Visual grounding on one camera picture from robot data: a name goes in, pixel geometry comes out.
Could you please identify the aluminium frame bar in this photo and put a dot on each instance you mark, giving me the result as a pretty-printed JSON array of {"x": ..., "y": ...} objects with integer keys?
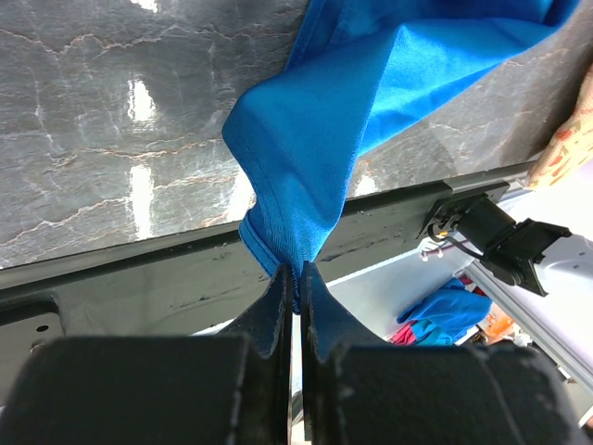
[{"x": 561, "y": 323}]

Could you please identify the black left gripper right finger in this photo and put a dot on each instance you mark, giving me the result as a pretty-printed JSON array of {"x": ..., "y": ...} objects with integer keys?
[{"x": 360, "y": 389}]

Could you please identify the pink cloth below table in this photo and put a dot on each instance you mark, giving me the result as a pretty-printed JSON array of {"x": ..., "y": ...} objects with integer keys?
[{"x": 404, "y": 336}]

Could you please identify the blue cloth napkin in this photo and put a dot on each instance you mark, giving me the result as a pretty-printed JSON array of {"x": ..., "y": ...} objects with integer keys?
[{"x": 359, "y": 73}]

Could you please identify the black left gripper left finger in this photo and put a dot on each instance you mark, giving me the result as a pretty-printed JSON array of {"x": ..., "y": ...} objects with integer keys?
[{"x": 229, "y": 388}]

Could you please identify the blue cloth below table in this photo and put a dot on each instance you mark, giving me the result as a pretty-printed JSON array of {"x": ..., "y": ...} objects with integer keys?
[{"x": 446, "y": 315}]

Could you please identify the floral oval placemat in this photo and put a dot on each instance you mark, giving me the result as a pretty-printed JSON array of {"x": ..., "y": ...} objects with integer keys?
[{"x": 571, "y": 145}]

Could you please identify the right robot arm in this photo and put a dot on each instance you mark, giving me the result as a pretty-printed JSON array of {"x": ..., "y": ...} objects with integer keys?
[{"x": 539, "y": 257}]

